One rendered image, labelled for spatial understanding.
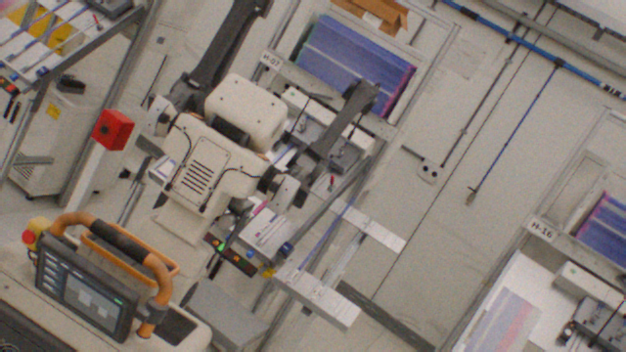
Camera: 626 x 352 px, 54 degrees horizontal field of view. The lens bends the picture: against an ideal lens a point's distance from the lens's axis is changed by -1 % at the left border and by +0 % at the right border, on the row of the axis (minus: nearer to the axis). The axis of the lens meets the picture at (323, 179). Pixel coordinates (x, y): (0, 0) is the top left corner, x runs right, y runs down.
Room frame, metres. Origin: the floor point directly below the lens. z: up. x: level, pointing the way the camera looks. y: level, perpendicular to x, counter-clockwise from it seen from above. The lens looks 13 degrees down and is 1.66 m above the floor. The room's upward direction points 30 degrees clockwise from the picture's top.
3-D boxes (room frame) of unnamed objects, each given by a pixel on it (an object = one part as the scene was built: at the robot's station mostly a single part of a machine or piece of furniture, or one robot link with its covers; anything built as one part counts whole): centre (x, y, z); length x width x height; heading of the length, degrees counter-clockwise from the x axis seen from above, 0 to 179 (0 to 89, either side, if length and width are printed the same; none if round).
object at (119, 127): (2.76, 0.98, 0.39); 0.24 x 0.24 x 0.78; 74
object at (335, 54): (2.87, 0.14, 1.52); 0.51 x 0.13 x 0.27; 74
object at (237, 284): (3.00, 0.16, 0.31); 0.70 x 0.65 x 0.62; 74
